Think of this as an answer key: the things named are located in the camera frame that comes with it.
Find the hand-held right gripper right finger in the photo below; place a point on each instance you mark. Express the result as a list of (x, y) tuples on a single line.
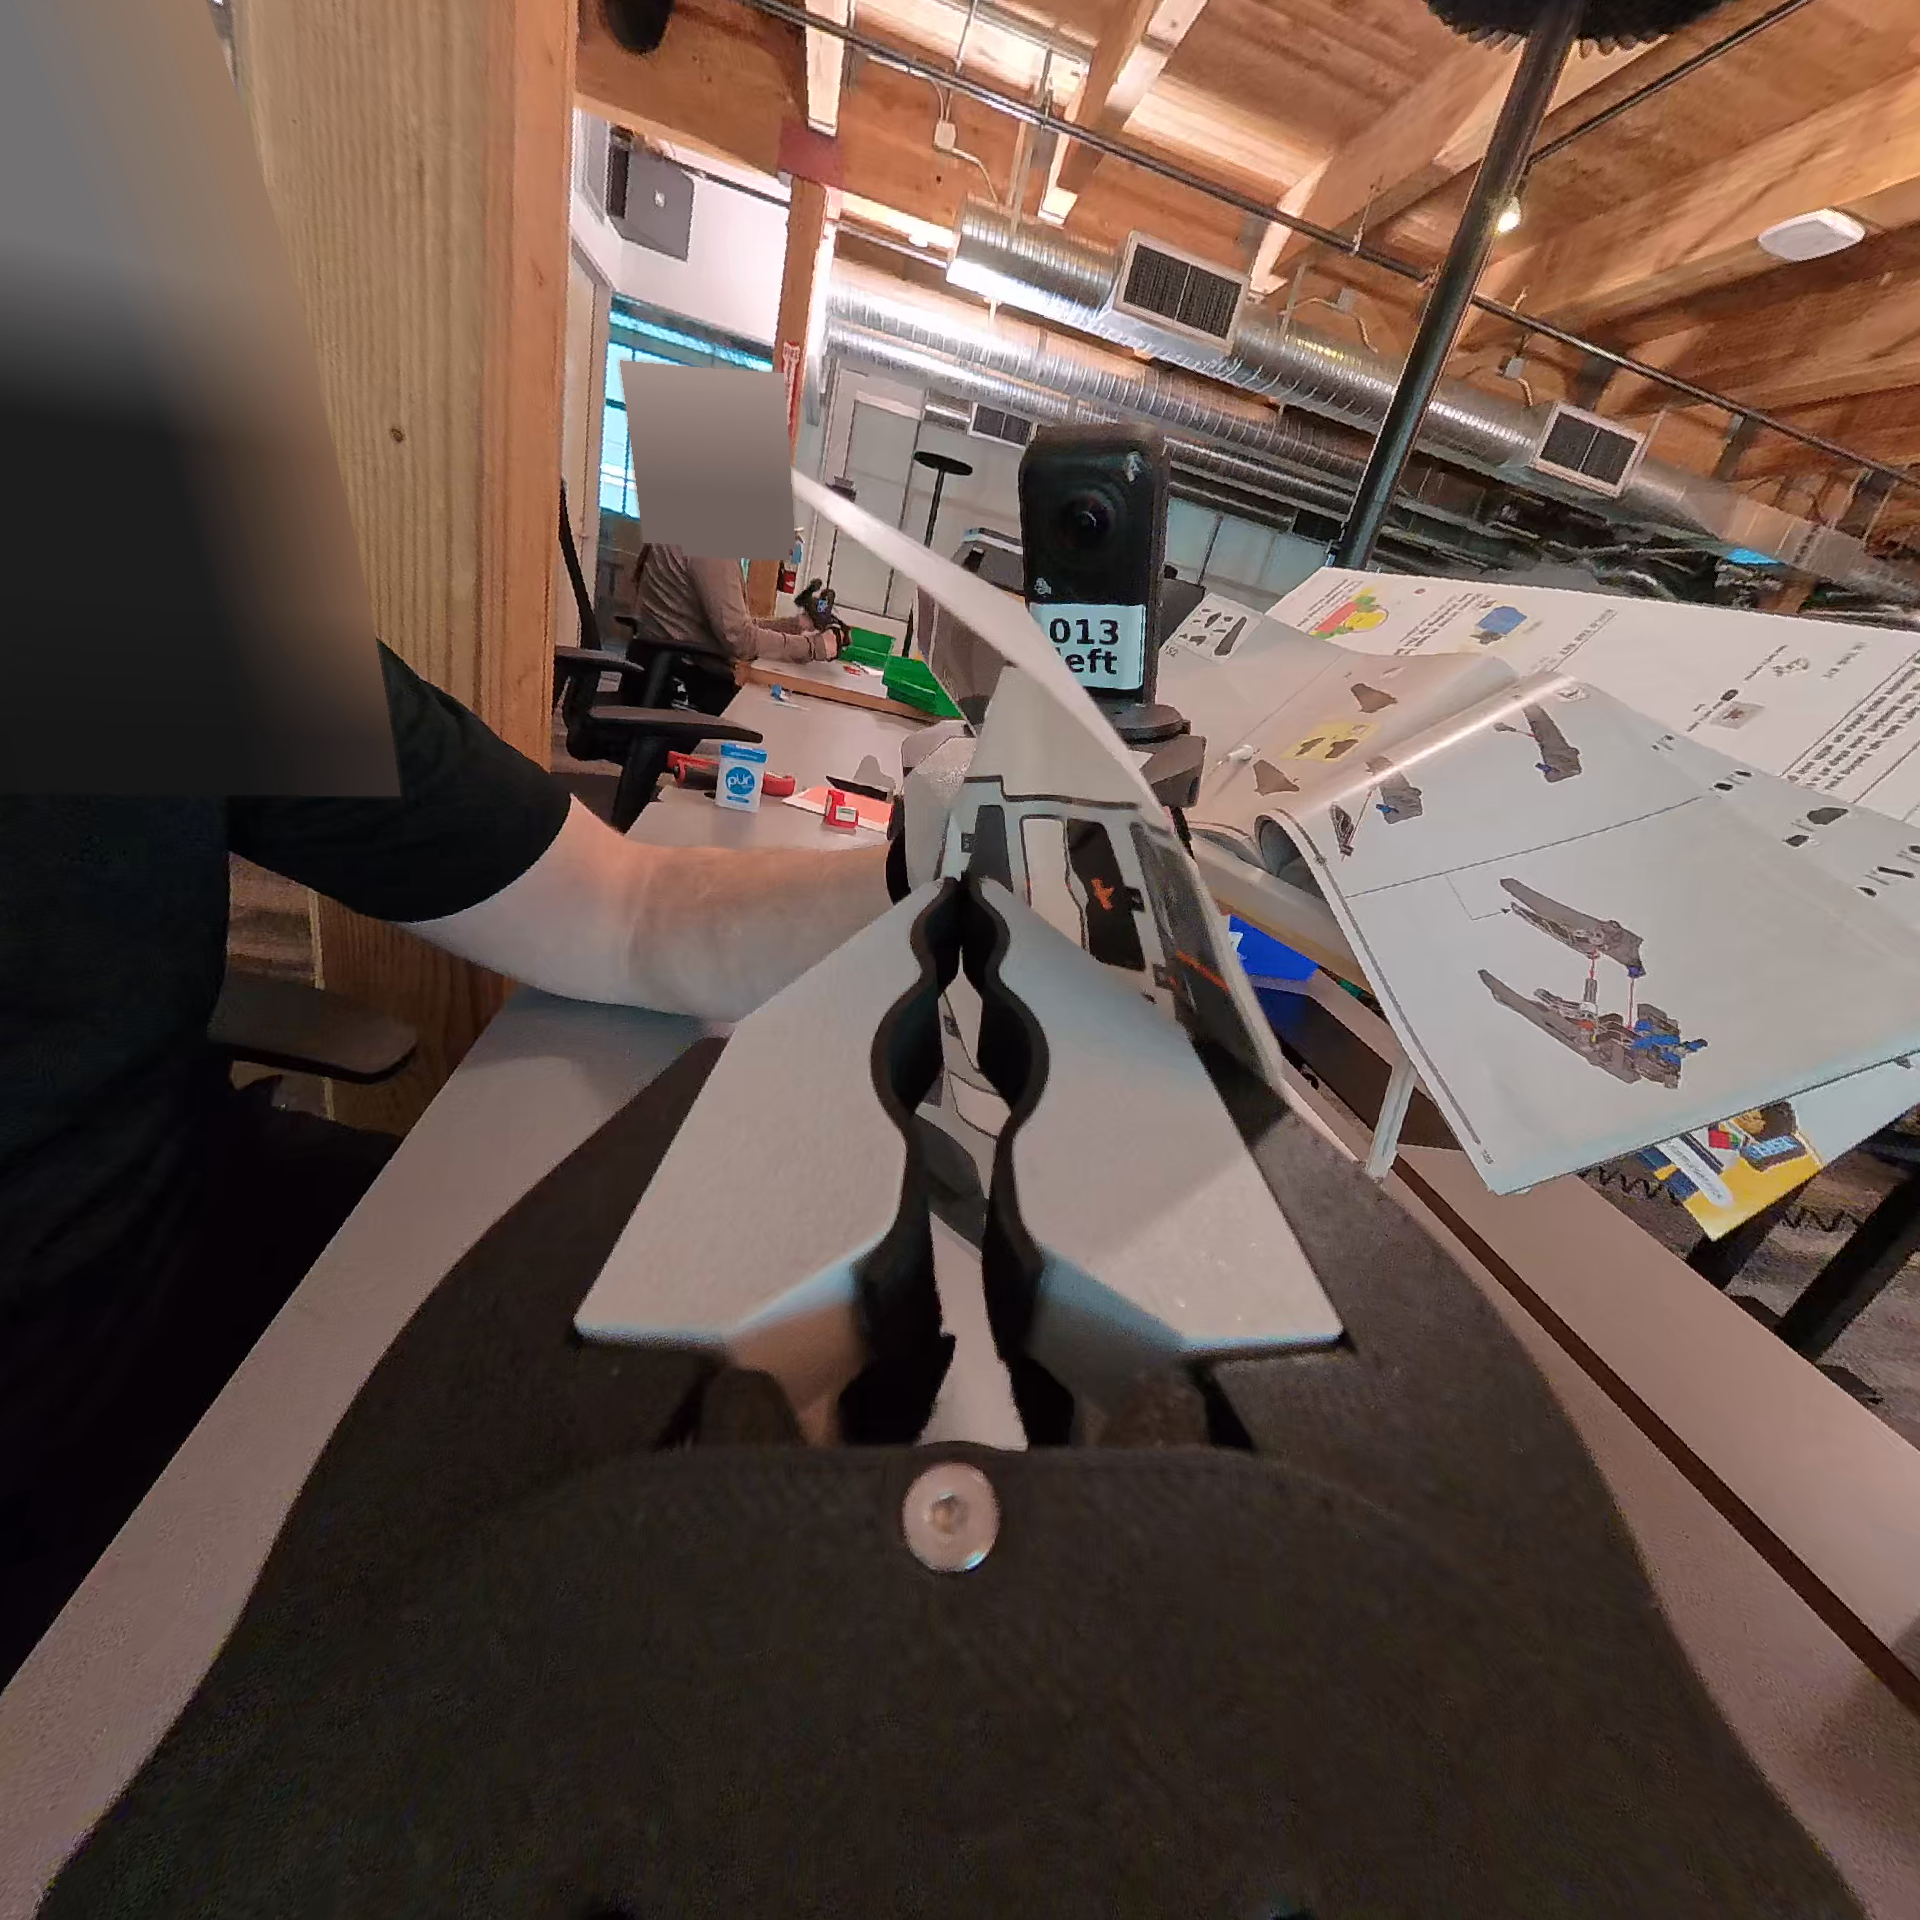
[(1171, 1199)]

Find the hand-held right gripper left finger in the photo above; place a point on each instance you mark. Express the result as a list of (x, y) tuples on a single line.
[(719, 1199)]

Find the printed sticker sheet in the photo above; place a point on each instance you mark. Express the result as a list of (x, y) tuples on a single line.
[(1080, 898)]

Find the person's left forearm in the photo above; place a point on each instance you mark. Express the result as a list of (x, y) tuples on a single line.
[(674, 929)]

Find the black floor lamp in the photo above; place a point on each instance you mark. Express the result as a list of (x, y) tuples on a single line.
[(939, 458)]

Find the white vent grille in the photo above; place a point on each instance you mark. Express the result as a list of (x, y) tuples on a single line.
[(1185, 290), (1588, 448)]

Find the green plastic bin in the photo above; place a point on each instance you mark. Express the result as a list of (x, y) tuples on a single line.
[(866, 642), (917, 689)]

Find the blue plastic bin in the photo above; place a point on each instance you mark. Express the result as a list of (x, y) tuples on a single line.
[(1281, 970)]

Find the grey desk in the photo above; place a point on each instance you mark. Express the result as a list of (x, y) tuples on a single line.
[(706, 830)]

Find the black pole with round disc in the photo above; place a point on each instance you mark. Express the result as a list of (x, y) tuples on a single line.
[(1446, 299)]

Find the small white blue box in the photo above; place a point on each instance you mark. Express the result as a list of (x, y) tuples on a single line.
[(739, 778)]

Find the red hand tool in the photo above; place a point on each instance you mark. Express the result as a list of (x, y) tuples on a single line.
[(699, 773)]

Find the black chair armrest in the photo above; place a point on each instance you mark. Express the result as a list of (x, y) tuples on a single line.
[(316, 1037)]

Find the black office chair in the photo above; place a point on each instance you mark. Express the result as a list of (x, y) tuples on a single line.
[(642, 728)]

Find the open instruction booklet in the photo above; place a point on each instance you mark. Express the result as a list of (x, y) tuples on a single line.
[(1574, 811)]

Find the person's torso in black shirt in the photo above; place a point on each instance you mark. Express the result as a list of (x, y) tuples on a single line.
[(104, 1199)]

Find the wooden pillar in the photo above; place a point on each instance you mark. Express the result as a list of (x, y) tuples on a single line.
[(479, 375)]

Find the black ceiling speaker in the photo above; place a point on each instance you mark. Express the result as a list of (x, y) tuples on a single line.
[(635, 24)]

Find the white round ceiling device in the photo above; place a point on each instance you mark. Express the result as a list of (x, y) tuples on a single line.
[(1812, 238)]

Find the silver air duct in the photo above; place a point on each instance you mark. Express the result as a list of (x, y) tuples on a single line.
[(1053, 375)]

